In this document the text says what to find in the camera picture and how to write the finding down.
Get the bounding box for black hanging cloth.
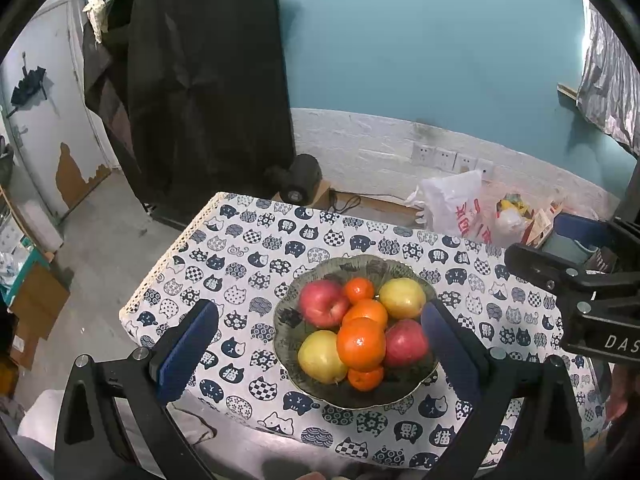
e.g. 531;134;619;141
82;0;297;223

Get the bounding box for green patterned glass bowl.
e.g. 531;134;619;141
272;255;442;409

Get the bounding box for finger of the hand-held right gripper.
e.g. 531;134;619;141
555;211;640;252
504;243;599;304

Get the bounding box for white plastic bag red print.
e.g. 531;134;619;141
405;170;494;247

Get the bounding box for pale blue bin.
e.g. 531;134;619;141
541;232;601;267

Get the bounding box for wooden strip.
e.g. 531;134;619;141
557;82;582;110

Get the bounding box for person's right hand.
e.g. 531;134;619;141
604;364;639;426

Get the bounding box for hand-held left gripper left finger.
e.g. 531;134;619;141
54;299;220;480

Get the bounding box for clear plastic trash bag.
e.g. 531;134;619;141
492;192;537;248

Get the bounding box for white door peeling paint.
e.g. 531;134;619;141
0;0;121;223

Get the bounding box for large orange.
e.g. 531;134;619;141
336;317;387;372

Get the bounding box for small orange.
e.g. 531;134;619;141
344;277;376;305
347;367;385;392

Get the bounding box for black cylindrical device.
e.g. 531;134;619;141
267;154;324;206

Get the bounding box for large cardboard box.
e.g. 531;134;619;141
9;260;71;368

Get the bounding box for yellow pear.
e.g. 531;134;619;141
378;277;427;321
298;330;349;385

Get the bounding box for black folded umbrella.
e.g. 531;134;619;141
9;51;52;110

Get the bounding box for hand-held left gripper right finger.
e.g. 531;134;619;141
421;299;587;480

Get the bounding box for cream lace cloth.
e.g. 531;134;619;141
81;0;110;45

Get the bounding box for white cylindrical container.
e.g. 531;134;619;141
25;199;65;252

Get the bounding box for cat print tablecloth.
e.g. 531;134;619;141
119;191;608;471

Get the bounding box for red apple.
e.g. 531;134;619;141
384;319;430;368
298;280;351;329

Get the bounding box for small cardboard box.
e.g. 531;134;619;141
272;179;335;208

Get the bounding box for red and white carton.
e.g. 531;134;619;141
522;201;565;249

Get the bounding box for black cable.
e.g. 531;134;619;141
327;189;362;217

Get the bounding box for silver curtain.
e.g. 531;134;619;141
576;2;640;155

